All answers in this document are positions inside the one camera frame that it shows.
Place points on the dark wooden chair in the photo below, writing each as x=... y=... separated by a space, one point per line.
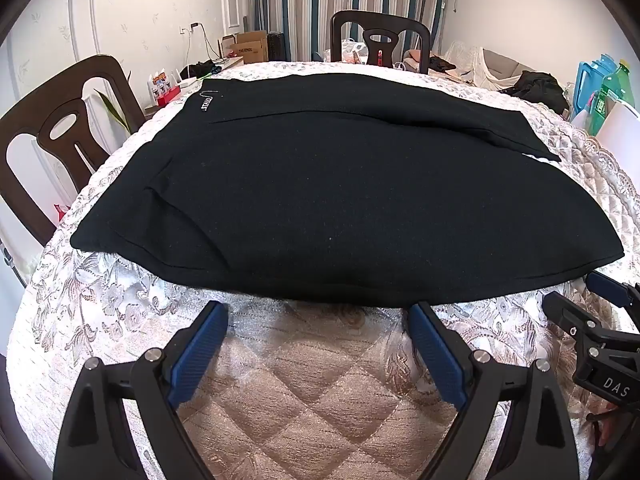
x=380 y=17
x=30 y=117

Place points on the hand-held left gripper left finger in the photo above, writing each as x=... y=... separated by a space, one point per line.
x=197 y=355

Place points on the brown cardboard box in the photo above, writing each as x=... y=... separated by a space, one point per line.
x=252 y=52

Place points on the blue plastic container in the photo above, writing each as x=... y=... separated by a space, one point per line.
x=587 y=80

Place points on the black pouch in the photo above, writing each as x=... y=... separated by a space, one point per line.
x=200 y=70

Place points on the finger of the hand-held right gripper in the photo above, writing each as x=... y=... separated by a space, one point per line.
x=612 y=287
x=575 y=317

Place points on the white cloth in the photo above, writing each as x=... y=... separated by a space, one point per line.
x=480 y=65

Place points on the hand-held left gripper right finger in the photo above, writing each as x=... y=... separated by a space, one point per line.
x=437 y=355

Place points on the black box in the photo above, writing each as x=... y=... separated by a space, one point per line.
x=276 y=47

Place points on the green plastic bottle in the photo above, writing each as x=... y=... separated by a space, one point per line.
x=617 y=85

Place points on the pink plastic bin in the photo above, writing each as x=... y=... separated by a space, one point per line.
x=622 y=130

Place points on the green plant leaf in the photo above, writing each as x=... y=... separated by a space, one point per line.
x=112 y=110

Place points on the black bag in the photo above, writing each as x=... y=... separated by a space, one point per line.
x=537 y=87

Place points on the black pants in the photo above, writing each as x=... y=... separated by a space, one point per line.
x=325 y=185

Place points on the striped curtain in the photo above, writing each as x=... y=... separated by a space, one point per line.
x=310 y=5

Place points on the quilted floral tablecloth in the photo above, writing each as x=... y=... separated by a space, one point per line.
x=310 y=385

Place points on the red box of bottles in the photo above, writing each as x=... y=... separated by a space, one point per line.
x=167 y=95

